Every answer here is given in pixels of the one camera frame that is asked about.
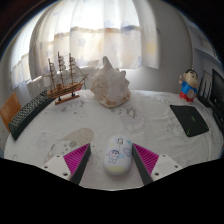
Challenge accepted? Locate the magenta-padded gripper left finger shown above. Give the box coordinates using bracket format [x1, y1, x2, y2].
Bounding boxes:
[40, 143, 92, 185]

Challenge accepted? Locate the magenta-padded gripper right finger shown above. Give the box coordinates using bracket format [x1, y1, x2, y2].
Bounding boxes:
[131, 143, 184, 186]

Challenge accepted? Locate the white cartoon-print computer mouse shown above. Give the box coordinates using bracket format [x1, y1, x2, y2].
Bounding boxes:
[103, 134, 134, 176]

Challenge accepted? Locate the black mouse pad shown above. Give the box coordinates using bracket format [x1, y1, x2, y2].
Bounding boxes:
[169, 104, 210, 138]

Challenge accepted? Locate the white cartoon-print tablecloth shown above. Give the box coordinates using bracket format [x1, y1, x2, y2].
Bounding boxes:
[3, 89, 224, 191]

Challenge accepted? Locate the black keyboard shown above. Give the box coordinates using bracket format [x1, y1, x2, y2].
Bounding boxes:
[7, 89, 56, 142]

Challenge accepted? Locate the wooden model sailing ship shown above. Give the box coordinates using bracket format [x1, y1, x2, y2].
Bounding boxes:
[42, 51, 90, 106]

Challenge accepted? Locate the black box device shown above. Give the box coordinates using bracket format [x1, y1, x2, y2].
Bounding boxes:
[213, 111, 224, 132]

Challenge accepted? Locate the orange wooden chair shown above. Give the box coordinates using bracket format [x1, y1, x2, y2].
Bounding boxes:
[0, 92, 23, 133]

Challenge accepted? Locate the large white conch shell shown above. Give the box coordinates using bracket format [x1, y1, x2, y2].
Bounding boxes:
[89, 55, 132, 108]

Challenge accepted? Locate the black router with antennas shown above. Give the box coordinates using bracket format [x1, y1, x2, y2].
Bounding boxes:
[197, 71, 214, 108]

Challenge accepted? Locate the cartoon boy figure toy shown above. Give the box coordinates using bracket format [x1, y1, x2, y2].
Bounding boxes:
[178, 69, 200, 103]

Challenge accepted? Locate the white radiator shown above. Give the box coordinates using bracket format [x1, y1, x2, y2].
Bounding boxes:
[26, 64, 101, 98]

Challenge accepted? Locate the black computer monitor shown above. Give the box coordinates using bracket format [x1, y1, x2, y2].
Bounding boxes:
[210, 68, 224, 116]

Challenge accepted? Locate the white shelf unit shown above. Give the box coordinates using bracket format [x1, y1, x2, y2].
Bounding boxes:
[186, 16, 224, 74]

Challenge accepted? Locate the white sheer curtain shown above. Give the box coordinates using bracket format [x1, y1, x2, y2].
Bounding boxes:
[9, 0, 160, 89]

